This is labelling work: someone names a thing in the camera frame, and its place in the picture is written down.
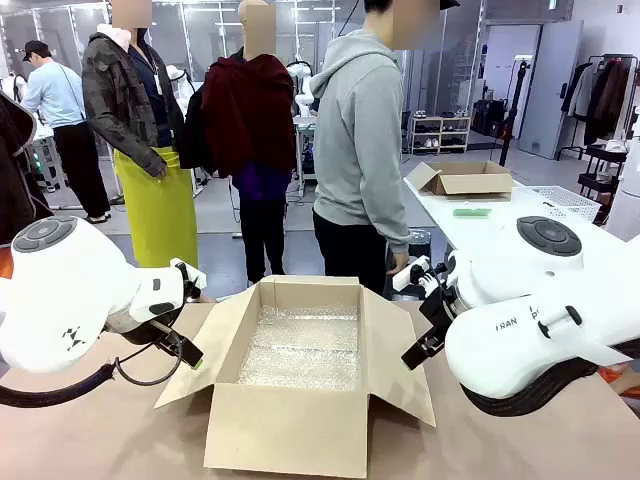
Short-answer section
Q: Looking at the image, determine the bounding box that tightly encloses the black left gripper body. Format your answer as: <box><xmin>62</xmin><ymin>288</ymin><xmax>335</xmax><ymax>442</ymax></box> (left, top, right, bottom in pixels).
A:
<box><xmin>107</xmin><ymin>308</ymin><xmax>175</xmax><ymax>347</ymax></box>

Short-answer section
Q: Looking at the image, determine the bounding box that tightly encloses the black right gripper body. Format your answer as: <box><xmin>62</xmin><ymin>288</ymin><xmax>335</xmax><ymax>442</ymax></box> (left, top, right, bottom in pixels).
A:
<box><xmin>418</xmin><ymin>282</ymin><xmax>470</xmax><ymax>341</ymax></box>

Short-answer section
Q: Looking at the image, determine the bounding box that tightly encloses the small cardboard box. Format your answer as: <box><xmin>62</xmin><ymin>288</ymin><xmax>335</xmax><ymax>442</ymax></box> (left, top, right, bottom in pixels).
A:
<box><xmin>407</xmin><ymin>160</ymin><xmax>515</xmax><ymax>197</ymax></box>

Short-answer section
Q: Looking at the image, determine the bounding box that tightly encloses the large cardboard box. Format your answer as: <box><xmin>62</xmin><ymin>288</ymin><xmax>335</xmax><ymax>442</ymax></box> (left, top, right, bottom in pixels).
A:
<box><xmin>153</xmin><ymin>274</ymin><xmax>437</xmax><ymax>479</ymax></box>

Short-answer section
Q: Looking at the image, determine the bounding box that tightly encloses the person's right forearm gray sleeve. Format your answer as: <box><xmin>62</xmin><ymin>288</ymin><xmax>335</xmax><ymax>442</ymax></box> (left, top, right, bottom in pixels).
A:
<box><xmin>372</xmin><ymin>187</ymin><xmax>412</xmax><ymax>254</ymax></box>

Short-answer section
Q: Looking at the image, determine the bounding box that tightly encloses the person's right hand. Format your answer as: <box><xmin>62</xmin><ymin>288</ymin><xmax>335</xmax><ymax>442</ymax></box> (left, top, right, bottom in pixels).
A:
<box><xmin>387</xmin><ymin>249</ymin><xmax>410</xmax><ymax>277</ymax></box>

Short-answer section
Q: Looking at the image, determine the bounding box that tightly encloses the black step stool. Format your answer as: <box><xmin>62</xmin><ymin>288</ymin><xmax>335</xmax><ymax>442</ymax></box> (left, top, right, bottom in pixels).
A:
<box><xmin>407</xmin><ymin>229</ymin><xmax>434</xmax><ymax>262</ymax></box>

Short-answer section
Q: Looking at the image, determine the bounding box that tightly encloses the white side table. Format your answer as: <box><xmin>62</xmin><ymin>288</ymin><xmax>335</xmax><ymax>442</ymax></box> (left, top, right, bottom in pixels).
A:
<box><xmin>403</xmin><ymin>173</ymin><xmax>640</xmax><ymax>281</ymax></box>

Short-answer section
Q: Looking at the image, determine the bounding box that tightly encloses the clear bubble wrap sheet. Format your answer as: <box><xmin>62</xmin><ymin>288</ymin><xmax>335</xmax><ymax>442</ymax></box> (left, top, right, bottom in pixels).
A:
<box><xmin>237</xmin><ymin>302</ymin><xmax>361</xmax><ymax>392</ymax></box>

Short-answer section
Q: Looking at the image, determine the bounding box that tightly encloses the white plastic basket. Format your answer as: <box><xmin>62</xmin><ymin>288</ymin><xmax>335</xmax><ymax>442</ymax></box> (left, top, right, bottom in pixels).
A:
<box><xmin>514</xmin><ymin>185</ymin><xmax>603</xmax><ymax>225</ymax></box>

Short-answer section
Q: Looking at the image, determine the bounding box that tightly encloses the wooden shoe rack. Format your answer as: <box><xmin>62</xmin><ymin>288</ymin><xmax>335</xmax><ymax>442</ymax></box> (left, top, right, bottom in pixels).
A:
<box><xmin>410</xmin><ymin>115</ymin><xmax>472</xmax><ymax>155</ymax></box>

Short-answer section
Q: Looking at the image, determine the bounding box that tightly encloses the person in gray hoodie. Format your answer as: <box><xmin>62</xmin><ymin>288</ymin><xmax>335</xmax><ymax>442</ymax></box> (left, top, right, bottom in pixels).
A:
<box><xmin>309</xmin><ymin>0</ymin><xmax>461</xmax><ymax>301</ymax></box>

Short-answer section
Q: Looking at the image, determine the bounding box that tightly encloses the mannequin camo jacket yellow skirt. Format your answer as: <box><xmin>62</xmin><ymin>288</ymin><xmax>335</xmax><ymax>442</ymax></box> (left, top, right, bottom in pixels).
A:
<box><xmin>81</xmin><ymin>0</ymin><xmax>201</xmax><ymax>271</ymax></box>

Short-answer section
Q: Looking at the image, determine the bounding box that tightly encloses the black suitcase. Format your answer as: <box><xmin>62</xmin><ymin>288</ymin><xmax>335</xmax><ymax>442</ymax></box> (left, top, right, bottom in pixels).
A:
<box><xmin>472</xmin><ymin>98</ymin><xmax>509</xmax><ymax>139</ymax></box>

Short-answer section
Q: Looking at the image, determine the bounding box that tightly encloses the metal cart with computer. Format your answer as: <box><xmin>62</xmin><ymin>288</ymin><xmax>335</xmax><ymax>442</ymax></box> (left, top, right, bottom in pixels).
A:
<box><xmin>294</xmin><ymin>117</ymin><xmax>321</xmax><ymax>182</ymax></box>

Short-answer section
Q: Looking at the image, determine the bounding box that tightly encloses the black utility cart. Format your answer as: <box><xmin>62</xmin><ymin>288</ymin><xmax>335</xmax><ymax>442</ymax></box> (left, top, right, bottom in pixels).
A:
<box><xmin>578</xmin><ymin>141</ymin><xmax>629</xmax><ymax>210</ymax></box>

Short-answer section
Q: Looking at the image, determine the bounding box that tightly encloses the black tripod stand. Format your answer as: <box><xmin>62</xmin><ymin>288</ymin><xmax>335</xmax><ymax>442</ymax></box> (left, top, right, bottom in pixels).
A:
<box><xmin>498</xmin><ymin>57</ymin><xmax>531</xmax><ymax>169</ymax></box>

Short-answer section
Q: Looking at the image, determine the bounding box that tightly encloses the mannequin with maroon garment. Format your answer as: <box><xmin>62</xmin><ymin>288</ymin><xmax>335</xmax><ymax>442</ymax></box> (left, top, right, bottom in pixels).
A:
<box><xmin>198</xmin><ymin>0</ymin><xmax>298</xmax><ymax>287</ymax></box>

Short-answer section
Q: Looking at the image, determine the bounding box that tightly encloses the gray door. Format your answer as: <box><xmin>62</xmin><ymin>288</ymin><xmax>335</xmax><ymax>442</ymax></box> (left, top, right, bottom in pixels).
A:
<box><xmin>517</xmin><ymin>19</ymin><xmax>585</xmax><ymax>160</ymax></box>

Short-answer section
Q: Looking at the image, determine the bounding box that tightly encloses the man in light blue shirt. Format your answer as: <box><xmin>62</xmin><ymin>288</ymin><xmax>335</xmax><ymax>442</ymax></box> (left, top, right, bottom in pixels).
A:
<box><xmin>20</xmin><ymin>40</ymin><xmax>112</xmax><ymax>225</ymax></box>

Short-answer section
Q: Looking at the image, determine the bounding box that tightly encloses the clothes rack with coats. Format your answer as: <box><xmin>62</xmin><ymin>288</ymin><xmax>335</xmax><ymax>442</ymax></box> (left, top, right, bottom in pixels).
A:
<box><xmin>559</xmin><ymin>53</ymin><xmax>640</xmax><ymax>151</ymax></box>

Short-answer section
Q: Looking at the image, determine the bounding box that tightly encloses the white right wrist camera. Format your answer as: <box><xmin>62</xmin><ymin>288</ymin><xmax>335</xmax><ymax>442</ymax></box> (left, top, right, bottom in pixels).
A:
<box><xmin>392</xmin><ymin>255</ymin><xmax>432</xmax><ymax>292</ymax></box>

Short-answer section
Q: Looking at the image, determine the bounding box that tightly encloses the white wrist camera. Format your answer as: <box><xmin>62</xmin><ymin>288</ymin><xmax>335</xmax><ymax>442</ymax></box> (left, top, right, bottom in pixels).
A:
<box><xmin>169</xmin><ymin>257</ymin><xmax>209</xmax><ymax>304</ymax></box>
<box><xmin>392</xmin><ymin>255</ymin><xmax>432</xmax><ymax>292</ymax></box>

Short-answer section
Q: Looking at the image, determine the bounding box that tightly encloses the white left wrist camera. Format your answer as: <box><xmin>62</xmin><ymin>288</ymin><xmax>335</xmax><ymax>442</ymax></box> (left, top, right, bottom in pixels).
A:
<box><xmin>169</xmin><ymin>257</ymin><xmax>209</xmax><ymax>304</ymax></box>

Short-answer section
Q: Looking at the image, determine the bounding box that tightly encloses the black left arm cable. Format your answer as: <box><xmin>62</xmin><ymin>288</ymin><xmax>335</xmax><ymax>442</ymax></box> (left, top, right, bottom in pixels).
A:
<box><xmin>0</xmin><ymin>344</ymin><xmax>182</xmax><ymax>409</ymax></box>

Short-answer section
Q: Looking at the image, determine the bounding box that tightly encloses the black right arm cable sleeve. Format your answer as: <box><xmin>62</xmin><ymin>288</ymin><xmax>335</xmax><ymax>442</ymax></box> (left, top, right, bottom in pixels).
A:
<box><xmin>459</xmin><ymin>339</ymin><xmax>640</xmax><ymax>419</ymax></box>

